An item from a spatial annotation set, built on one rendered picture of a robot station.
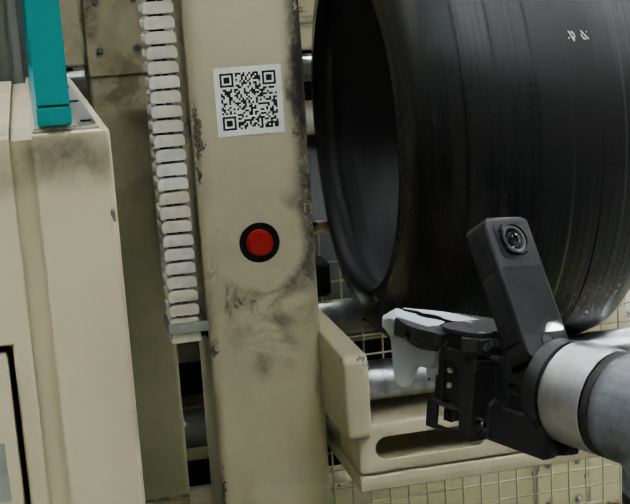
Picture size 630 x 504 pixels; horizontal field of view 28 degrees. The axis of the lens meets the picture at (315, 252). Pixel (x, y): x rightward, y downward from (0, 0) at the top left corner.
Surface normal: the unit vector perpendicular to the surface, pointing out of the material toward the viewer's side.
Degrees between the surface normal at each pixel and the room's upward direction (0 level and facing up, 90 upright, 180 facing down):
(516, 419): 82
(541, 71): 76
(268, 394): 90
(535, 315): 58
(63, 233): 90
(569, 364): 37
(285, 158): 90
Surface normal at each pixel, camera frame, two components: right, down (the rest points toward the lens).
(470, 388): -0.82, 0.04
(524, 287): 0.49, -0.41
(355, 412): 0.22, 0.19
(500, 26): 0.18, -0.25
